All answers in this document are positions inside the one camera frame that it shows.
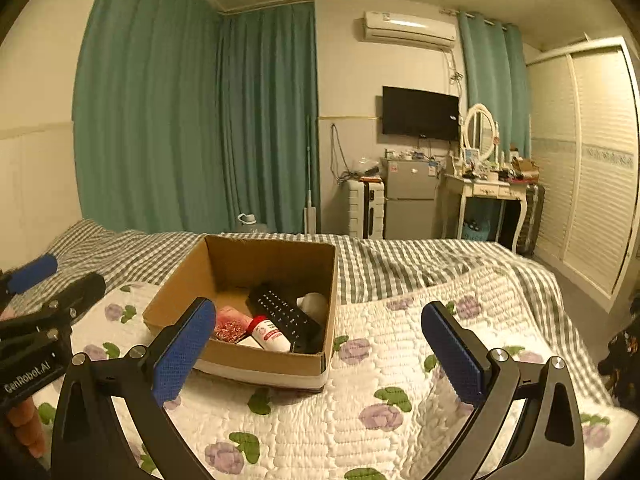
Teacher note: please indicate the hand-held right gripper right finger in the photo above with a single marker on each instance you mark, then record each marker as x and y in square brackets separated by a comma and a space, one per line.
[452, 360]

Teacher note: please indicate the red capped white bottle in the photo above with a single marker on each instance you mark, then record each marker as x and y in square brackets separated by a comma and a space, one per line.
[267, 335]

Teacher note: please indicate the dark suitcase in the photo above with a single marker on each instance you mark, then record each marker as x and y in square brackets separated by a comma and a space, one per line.
[532, 217]

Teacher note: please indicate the white louvered wardrobe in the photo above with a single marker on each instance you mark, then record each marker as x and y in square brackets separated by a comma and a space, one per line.
[595, 170]

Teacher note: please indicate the silver small fridge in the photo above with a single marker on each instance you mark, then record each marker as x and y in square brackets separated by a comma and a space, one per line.
[410, 200]

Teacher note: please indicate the white vanity table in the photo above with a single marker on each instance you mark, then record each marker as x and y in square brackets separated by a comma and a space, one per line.
[492, 190]

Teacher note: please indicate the brown cardboard box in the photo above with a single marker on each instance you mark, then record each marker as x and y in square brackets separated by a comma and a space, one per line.
[280, 360]

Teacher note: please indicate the person's left hand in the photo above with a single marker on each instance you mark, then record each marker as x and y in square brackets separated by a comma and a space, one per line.
[30, 430]

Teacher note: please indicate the pink shiny packet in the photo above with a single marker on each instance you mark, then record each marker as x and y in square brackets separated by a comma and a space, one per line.
[232, 325]

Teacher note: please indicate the white suitcase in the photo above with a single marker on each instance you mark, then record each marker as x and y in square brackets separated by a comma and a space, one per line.
[362, 207]

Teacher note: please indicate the clear water jug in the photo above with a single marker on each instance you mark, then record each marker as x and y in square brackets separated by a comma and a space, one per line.
[254, 225]

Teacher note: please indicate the black remote control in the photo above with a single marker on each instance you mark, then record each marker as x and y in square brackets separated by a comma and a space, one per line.
[280, 310]

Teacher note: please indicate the white air conditioner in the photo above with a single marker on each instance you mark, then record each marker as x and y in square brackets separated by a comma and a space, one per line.
[407, 30]

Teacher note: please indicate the black furry dog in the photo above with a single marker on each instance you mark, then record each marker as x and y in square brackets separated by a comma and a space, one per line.
[622, 360]

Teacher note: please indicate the white box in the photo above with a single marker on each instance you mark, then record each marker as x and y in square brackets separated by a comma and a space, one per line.
[248, 342]

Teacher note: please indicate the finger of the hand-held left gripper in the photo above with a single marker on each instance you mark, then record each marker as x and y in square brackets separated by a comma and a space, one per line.
[75, 295]
[32, 270]

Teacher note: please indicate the small open cardboard box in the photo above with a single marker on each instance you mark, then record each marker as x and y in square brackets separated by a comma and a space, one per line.
[524, 165]

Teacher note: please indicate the black wall television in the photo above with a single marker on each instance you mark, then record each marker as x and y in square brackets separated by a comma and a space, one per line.
[420, 112]

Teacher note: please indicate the white floral quilt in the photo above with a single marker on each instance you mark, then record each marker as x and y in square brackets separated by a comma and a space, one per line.
[380, 340]

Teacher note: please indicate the white oval mirror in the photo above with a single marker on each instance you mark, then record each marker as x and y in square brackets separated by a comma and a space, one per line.
[481, 130]

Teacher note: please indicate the dark green pleated curtain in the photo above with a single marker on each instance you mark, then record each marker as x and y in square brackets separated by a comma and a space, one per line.
[270, 120]

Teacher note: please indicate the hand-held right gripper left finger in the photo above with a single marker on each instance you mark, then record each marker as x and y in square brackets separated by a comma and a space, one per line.
[182, 355]

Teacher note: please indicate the white flat mop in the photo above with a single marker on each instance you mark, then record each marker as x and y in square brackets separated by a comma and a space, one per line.
[310, 217]

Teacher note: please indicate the narrow light green curtain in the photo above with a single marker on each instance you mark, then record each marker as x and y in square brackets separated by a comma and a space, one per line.
[492, 70]

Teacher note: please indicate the plain white bottle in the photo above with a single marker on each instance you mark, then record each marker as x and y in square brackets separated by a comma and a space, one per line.
[312, 305]

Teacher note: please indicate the wide green curtain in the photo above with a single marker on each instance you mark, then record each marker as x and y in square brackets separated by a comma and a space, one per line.
[145, 110]

